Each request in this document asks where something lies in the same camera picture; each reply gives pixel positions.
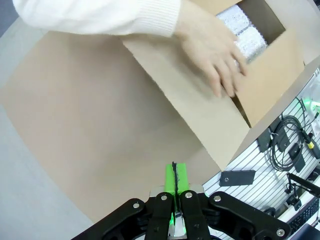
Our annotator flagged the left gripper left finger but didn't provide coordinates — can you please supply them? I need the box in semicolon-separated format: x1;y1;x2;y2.
71;162;180;240

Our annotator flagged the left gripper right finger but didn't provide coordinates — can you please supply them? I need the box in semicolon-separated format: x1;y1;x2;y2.
176;162;292;240

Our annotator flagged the brown cardboard box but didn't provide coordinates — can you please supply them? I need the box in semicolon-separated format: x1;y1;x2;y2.
122;0;306;173

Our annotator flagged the right forearm in white sweater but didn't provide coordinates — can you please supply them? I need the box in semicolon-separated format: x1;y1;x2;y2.
12;0;182;38

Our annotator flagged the person's right hand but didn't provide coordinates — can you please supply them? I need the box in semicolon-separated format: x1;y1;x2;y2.
174;12;249;98

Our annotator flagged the black plate with hole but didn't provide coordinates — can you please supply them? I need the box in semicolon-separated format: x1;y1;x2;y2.
219;169;256;187

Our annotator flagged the black keyboard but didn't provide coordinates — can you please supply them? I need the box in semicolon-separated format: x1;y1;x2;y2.
287;198;320;236

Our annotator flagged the slotted aluminium base plate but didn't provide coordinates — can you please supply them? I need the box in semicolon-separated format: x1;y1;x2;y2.
202;67;320;226

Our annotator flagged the coiled black cable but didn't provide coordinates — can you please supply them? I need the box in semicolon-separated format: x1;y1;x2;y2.
271;114;313;173

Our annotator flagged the black flat bracket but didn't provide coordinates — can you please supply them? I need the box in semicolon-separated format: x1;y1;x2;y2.
287;143;306;173
257;124;288;154

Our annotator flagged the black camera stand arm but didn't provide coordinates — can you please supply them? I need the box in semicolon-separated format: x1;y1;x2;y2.
284;172;320;208

